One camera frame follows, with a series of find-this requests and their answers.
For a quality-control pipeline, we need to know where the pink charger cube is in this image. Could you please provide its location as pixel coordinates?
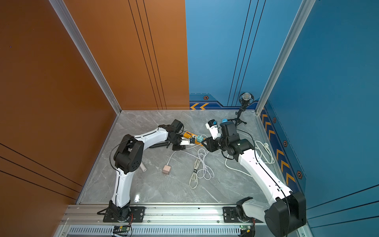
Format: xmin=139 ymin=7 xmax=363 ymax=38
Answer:
xmin=162 ymin=165 xmax=171 ymax=175

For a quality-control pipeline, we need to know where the beige cable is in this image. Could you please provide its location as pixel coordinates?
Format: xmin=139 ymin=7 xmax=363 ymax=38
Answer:
xmin=189 ymin=155 xmax=202 ymax=190

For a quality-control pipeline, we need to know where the orange power strip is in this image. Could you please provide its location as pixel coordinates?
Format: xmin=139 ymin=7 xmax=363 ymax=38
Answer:
xmin=183 ymin=131 xmax=201 ymax=145

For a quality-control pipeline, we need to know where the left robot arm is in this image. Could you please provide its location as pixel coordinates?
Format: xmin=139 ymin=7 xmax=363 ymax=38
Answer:
xmin=103 ymin=119 xmax=184 ymax=223

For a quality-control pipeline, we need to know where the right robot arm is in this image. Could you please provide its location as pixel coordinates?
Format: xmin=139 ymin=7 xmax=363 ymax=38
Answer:
xmin=202 ymin=119 xmax=307 ymax=237

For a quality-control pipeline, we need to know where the white electric toothbrush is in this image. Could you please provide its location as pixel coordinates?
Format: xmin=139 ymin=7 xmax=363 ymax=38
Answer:
xmin=140 ymin=163 xmax=147 ymax=172

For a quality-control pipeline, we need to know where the right green circuit board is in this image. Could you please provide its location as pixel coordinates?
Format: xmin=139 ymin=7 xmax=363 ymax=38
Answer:
xmin=239 ymin=225 xmax=255 ymax=234

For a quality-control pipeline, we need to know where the green circuit board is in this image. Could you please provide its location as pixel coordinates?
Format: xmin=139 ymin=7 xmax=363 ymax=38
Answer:
xmin=239 ymin=225 xmax=255 ymax=234
xmin=113 ymin=226 xmax=132 ymax=236

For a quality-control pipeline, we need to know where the left green circuit board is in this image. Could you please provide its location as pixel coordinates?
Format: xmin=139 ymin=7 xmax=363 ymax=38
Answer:
xmin=113 ymin=226 xmax=132 ymax=236

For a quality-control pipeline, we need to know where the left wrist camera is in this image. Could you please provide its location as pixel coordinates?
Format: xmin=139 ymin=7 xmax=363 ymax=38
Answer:
xmin=180 ymin=137 xmax=196 ymax=146

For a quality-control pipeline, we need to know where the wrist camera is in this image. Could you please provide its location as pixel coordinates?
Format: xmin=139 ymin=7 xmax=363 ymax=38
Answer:
xmin=180 ymin=137 xmax=196 ymax=146
xmin=206 ymin=119 xmax=221 ymax=140

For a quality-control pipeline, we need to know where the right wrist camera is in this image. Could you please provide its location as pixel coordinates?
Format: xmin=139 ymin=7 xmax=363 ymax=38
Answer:
xmin=206 ymin=119 xmax=221 ymax=140

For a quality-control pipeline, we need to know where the white power strip cord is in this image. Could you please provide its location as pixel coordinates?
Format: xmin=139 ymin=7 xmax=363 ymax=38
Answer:
xmin=224 ymin=140 xmax=274 ymax=178

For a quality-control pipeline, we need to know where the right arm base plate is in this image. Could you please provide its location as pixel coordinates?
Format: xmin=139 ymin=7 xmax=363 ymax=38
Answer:
xmin=222 ymin=206 xmax=265 ymax=223

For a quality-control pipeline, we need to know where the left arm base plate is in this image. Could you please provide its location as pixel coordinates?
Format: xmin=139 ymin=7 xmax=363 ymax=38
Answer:
xmin=103 ymin=206 xmax=146 ymax=224

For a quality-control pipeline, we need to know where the aluminium front rail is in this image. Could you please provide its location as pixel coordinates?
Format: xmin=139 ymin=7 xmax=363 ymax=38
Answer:
xmin=60 ymin=204 xmax=309 ymax=226

